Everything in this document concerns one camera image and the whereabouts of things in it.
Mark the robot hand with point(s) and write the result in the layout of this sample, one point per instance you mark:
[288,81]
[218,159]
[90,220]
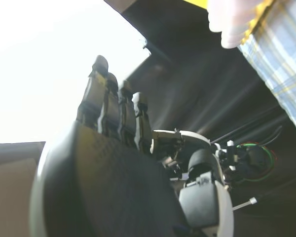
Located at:
[101,192]

